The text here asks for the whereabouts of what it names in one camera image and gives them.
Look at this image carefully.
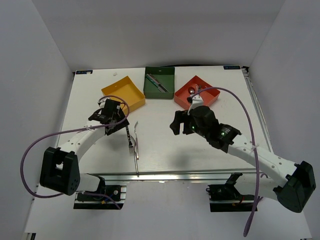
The fork with green handle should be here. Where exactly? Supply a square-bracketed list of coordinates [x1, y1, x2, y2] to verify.
[130, 135, 140, 177]

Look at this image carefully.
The blue label sticker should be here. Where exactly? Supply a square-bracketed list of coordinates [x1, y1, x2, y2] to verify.
[75, 70, 93, 75]
[223, 65, 241, 70]

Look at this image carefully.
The red square container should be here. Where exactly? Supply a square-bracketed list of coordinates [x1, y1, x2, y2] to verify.
[173, 75, 220, 110]

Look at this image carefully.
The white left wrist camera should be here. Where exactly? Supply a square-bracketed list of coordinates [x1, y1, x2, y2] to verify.
[97, 98, 107, 109]

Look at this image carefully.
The fork with pink handle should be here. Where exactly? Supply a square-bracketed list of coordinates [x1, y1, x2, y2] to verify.
[134, 121, 140, 160]

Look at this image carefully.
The dark green square container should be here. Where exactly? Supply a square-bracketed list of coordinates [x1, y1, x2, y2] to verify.
[143, 66, 175, 100]

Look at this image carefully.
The knife with dark handle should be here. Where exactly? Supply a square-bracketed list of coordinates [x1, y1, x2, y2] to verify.
[149, 74, 169, 93]

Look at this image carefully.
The yellow square container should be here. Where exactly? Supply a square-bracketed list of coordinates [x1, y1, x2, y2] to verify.
[101, 76, 146, 114]

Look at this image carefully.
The blue label sticker left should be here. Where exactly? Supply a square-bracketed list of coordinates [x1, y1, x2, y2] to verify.
[75, 70, 93, 75]

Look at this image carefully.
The fork with dark handle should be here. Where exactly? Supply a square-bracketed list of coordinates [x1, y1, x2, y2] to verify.
[125, 126, 134, 155]

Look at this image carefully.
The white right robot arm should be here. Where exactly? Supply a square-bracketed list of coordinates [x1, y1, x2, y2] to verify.
[169, 106, 316, 213]

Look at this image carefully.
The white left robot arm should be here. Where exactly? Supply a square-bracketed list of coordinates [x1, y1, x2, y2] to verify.
[39, 96, 129, 200]

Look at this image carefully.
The knife with green handle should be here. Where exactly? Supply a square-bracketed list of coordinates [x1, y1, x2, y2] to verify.
[145, 75, 168, 93]

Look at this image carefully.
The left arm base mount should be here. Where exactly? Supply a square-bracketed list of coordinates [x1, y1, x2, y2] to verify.
[73, 185, 127, 210]

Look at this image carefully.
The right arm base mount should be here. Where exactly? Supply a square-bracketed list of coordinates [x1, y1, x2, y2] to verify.
[206, 172, 254, 213]

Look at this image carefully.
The blue label sticker right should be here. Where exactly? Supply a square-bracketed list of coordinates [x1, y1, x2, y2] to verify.
[223, 65, 241, 70]

